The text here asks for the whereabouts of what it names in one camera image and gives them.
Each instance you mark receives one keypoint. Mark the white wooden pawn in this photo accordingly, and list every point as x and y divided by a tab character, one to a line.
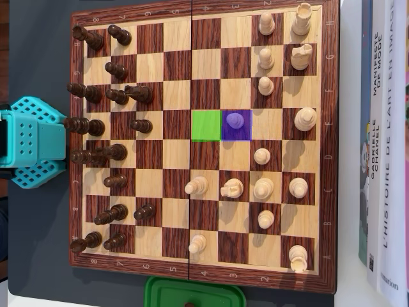
266	58
262	156
235	120
266	23
266	219
266	85
197	244

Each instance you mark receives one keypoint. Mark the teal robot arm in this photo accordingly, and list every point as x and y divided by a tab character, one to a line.
44	137

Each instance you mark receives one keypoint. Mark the white chess pieces group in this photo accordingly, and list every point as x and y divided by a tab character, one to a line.
367	80

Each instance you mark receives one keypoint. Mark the white wooden bishop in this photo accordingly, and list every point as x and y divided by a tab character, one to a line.
196	186
298	187

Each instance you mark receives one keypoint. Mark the white wooden knight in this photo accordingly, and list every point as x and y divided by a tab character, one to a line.
301	57
232	188

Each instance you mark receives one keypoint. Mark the wooden folding chessboard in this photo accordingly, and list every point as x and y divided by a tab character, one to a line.
148	185

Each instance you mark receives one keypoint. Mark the dark wooden pawn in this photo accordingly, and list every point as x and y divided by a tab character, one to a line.
144	211
191	304
115	181
115	70
119	34
116	96
114	242
141	125

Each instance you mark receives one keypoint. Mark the dark wooden knight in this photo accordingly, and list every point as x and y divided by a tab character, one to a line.
140	92
113	152

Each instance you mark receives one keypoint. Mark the dark wooden bishop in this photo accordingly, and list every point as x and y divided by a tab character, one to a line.
83	91
111	214

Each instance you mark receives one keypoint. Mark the dark wooden king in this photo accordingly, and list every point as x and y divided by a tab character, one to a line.
83	125

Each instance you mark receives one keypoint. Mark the dark wooden queen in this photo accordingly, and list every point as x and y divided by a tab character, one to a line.
80	156

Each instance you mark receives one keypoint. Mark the white wooden rook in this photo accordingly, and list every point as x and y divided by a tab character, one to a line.
302	20
298	258

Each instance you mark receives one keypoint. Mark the green plastic container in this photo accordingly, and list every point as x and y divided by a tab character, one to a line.
166	294

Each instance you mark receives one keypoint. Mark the dark wooden rook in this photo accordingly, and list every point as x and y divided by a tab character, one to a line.
87	36
85	242

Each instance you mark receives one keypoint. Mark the dark grey table mat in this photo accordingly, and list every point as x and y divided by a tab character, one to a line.
38	224

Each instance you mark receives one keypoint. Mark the white Gabrielle Chanel book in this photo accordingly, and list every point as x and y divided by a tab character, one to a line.
377	96

